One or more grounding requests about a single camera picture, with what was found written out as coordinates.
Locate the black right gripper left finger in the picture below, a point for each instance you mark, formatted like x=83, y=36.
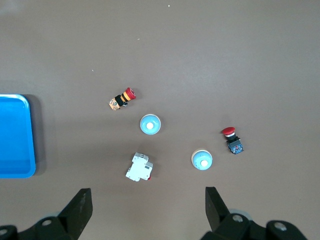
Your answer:
x=72, y=216

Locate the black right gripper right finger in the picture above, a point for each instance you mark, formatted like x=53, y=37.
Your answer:
x=220, y=220

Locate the light blue call bell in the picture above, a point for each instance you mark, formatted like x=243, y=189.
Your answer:
x=146, y=125
x=198, y=157

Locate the red mushroom button black base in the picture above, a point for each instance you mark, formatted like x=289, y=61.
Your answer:
x=235, y=146

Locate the white circuit breaker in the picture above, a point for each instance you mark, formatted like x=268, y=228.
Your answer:
x=138, y=167

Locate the blue plastic tray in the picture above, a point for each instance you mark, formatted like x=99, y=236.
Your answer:
x=15, y=137

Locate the red yellow emergency stop button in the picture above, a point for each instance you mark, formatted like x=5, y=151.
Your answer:
x=122, y=98

